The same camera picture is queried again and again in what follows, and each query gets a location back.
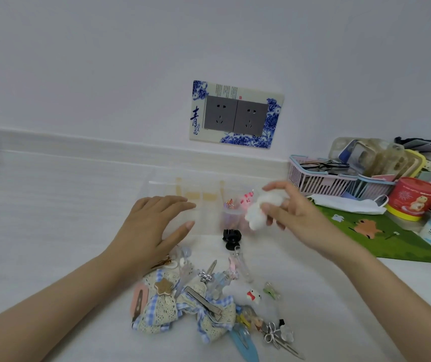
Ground black claw clip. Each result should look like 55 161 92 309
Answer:
222 229 243 251

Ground white face mask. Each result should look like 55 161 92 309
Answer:
307 194 390 216

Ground small clear round cup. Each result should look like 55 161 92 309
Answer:
220 206 254 235

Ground silver bow duckbill clip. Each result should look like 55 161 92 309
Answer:
198 259 219 286

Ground yellow rimmed container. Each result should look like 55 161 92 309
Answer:
398 148 427 179

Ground black eyeglasses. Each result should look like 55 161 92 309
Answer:
305 159 351 176

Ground clear plastic organizer box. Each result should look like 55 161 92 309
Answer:
139 169 263 239

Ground clear glass vial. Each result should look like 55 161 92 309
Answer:
234 246 255 284

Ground silver bow hair clip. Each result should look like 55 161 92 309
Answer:
262 322 306 361

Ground pink plastic basket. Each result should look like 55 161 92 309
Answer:
289 155 360 197

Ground blue and pink basket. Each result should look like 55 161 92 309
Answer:
346 172 398 201

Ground dark bag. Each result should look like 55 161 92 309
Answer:
394 136 431 155

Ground blue gingham lace bow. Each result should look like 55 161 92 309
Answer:
176 284 237 344
132 269 186 335

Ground white flower hair clip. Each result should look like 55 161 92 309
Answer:
277 318 296 342

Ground person's right forearm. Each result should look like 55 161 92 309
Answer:
328 245 431 362

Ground grey wall socket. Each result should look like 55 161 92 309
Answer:
234 99 269 133
203 96 238 131

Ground yellow and orange hair clip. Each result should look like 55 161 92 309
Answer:
236 305 264 331

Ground white plush hair clip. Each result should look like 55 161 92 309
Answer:
245 190 290 233

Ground blue snap hair clip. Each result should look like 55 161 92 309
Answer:
230 323 259 362

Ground green printed mat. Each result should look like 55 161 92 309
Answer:
315 203 431 265

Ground person's left hand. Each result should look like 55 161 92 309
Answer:
111 195 198 271

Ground gold hair clip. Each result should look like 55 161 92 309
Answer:
150 255 173 271

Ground pink snap hair clip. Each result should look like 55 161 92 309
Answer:
131 282 150 324

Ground red round tin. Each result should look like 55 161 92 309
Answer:
384 177 431 223

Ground clear translucent hair clip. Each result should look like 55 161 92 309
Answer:
169 244 196 288

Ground blue floral socket surround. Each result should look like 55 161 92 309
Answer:
189 80 285 150

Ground person's left forearm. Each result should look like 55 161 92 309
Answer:
0 246 153 362

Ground small green hair clip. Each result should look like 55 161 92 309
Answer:
263 282 281 301

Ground person's right hand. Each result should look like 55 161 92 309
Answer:
262 180 347 261

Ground pink animal hair clip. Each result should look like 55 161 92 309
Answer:
237 189 256 208

